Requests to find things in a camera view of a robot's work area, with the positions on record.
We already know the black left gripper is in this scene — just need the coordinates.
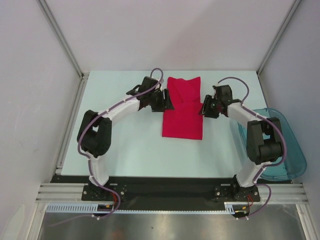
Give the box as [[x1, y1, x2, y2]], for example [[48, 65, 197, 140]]
[[147, 88, 174, 112]]

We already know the red t shirt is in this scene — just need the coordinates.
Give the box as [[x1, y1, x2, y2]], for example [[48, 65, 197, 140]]
[[162, 76, 203, 140]]

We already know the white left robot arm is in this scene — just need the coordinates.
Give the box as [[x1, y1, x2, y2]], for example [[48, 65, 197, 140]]
[[77, 76, 174, 200]]

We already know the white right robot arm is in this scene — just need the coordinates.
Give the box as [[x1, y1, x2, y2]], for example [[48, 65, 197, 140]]
[[200, 85, 287, 202]]

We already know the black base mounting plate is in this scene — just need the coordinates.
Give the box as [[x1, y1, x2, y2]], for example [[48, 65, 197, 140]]
[[51, 175, 261, 209]]

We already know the teal plastic basin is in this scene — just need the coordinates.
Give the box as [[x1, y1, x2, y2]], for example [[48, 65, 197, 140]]
[[235, 108, 307, 181]]

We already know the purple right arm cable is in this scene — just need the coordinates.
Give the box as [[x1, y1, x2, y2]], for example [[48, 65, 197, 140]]
[[212, 76, 287, 222]]

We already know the white cable duct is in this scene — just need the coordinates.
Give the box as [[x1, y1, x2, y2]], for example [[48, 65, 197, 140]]
[[46, 202, 249, 215]]

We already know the right aluminium corner post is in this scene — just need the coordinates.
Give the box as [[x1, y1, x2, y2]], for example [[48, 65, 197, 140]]
[[256, 0, 306, 76]]

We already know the aluminium corner post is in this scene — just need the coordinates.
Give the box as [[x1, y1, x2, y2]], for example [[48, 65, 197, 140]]
[[37, 0, 85, 77], [256, 0, 306, 76]]

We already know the left aluminium corner post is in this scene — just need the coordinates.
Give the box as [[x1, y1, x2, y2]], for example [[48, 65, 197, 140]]
[[37, 0, 85, 77]]

